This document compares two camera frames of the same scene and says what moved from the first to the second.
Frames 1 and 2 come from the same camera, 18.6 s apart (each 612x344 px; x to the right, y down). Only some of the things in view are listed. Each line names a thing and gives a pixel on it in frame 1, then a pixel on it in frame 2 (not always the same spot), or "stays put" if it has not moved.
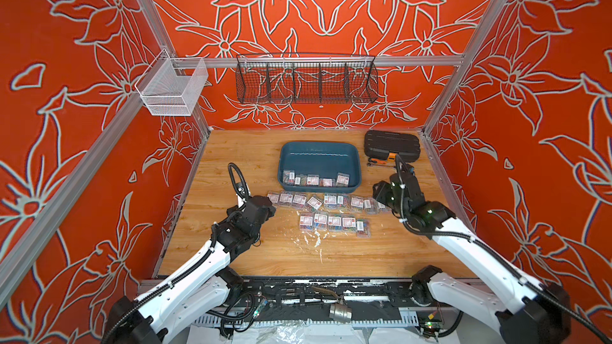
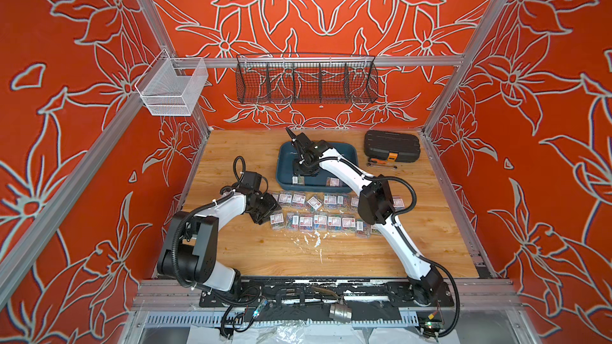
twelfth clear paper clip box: [306, 223] stays put
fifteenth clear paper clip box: [363, 228] stays put
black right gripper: [381, 192] to [300, 166]
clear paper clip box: [285, 200] stays put
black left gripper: [234, 213] to [272, 205]
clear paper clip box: [330, 201] stays put
